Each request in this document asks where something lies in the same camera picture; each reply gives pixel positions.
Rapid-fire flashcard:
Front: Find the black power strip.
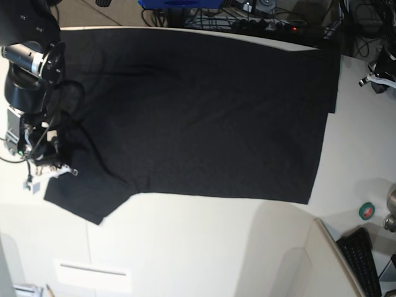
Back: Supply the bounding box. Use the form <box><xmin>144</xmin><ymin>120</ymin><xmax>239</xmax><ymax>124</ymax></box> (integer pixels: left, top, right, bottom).
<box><xmin>230</xmin><ymin>18</ymin><xmax>309</xmax><ymax>33</ymax></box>

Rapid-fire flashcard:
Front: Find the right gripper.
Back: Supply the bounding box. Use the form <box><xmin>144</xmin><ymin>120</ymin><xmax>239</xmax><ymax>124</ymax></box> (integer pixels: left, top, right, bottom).
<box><xmin>27</xmin><ymin>129</ymin><xmax>66</xmax><ymax>171</ymax></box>

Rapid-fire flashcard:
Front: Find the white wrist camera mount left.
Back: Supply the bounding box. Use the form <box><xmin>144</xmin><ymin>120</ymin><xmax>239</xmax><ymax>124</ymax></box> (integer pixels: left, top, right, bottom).
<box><xmin>359</xmin><ymin>73</ymin><xmax>396</xmax><ymax>88</ymax></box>

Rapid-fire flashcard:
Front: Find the black keyboard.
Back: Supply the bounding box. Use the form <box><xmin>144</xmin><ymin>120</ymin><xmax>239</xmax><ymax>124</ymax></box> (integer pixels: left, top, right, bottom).
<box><xmin>336</xmin><ymin>227</ymin><xmax>382</xmax><ymax>297</ymax></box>

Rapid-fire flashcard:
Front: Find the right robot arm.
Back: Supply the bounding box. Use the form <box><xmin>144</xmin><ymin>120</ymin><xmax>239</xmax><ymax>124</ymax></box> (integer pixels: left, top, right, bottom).
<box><xmin>1</xmin><ymin>1</ymin><xmax>85</xmax><ymax>174</ymax></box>

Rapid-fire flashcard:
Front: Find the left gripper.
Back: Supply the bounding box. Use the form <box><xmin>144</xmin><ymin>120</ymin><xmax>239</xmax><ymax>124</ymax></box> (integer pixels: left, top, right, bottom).
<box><xmin>368</xmin><ymin>46</ymin><xmax>395</xmax><ymax>93</ymax></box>

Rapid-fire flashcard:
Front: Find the blue box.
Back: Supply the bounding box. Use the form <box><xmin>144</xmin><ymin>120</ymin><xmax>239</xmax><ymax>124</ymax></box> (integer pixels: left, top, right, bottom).
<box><xmin>138</xmin><ymin>0</ymin><xmax>223</xmax><ymax>9</ymax></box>

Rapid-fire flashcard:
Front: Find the green tape roll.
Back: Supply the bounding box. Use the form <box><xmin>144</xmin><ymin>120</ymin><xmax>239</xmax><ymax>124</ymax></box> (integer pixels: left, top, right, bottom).
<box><xmin>358</xmin><ymin>202</ymin><xmax>376</xmax><ymax>221</ymax></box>

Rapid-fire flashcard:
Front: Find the black t-shirt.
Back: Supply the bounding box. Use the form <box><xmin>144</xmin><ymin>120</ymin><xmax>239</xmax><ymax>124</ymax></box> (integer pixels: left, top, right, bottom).
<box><xmin>44</xmin><ymin>28</ymin><xmax>340</xmax><ymax>224</ymax></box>

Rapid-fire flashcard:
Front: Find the metal cylinder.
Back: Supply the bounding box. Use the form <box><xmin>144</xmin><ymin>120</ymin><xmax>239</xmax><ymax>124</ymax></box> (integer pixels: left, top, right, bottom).
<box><xmin>384</xmin><ymin>190</ymin><xmax>396</xmax><ymax>233</ymax></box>

